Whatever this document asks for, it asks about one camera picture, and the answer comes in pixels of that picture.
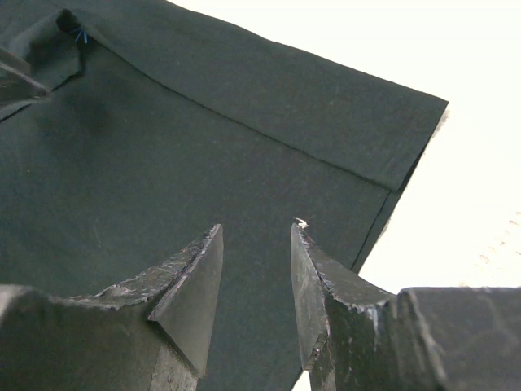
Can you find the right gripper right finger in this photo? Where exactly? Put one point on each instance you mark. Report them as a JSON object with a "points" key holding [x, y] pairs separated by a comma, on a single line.
{"points": [[356, 336]]}

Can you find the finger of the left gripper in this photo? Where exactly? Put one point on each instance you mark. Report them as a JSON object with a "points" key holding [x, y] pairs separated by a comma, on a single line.
{"points": [[19, 86]]}

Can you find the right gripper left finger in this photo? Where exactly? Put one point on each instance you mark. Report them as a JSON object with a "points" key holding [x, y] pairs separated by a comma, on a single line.
{"points": [[150, 332]]}

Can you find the black t shirt blue logo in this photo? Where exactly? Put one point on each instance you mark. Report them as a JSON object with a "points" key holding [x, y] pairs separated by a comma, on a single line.
{"points": [[164, 122]]}

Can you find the white plastic basket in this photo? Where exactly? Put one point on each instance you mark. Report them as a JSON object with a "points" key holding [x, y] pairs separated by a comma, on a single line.
{"points": [[498, 264]]}

